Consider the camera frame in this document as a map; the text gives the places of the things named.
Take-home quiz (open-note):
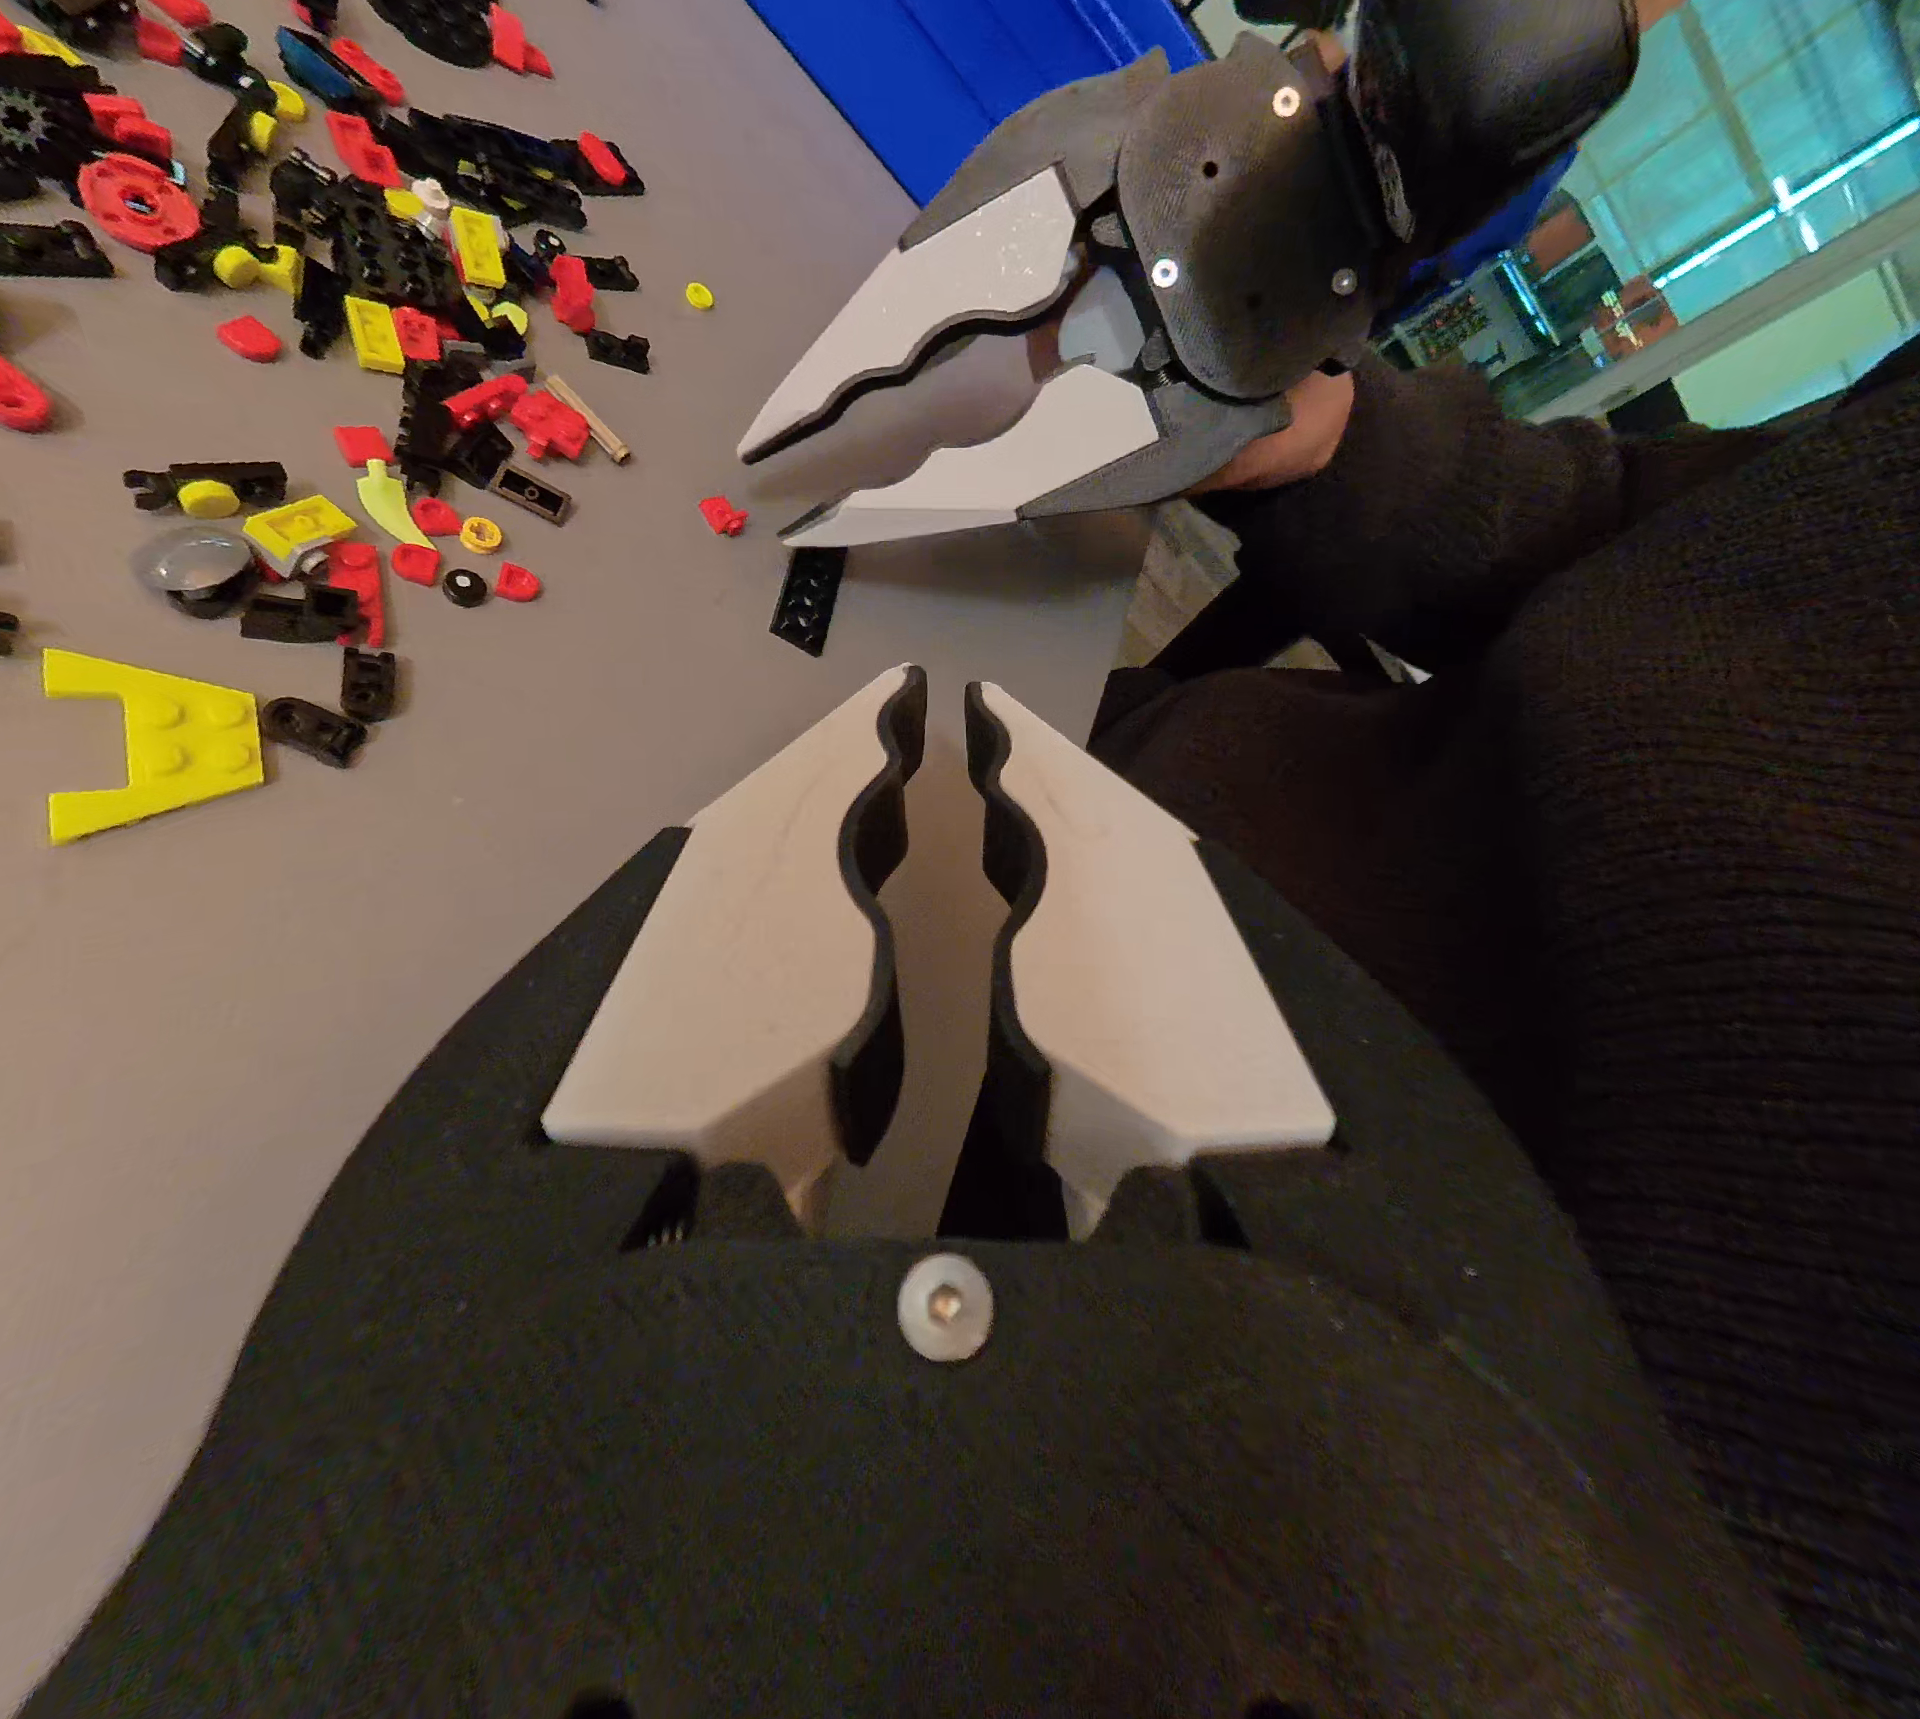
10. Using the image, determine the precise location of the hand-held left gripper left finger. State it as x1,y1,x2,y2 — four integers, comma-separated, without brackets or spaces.
540,664,928,1241

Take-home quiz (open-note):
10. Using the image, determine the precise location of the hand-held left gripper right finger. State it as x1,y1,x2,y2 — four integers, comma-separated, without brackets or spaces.
963,678,1341,1243

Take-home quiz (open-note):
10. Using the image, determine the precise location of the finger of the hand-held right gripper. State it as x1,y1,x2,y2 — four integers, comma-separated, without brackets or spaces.
777,358,1165,552
734,164,1113,476

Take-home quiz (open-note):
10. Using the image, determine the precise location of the black holed lego plate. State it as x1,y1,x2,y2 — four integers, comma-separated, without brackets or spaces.
768,544,852,660

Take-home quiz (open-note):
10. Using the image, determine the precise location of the person's right forearm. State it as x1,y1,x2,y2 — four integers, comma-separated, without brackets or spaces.
1200,362,1638,686

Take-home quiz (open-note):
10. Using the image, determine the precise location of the pile of lego pieces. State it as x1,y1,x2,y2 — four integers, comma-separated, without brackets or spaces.
0,0,655,851

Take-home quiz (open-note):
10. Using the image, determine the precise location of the person's right hand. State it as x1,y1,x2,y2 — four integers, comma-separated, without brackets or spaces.
1200,376,1361,498

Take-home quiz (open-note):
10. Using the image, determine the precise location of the person's black knit sweater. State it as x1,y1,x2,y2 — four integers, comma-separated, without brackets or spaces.
1087,370,1920,1719

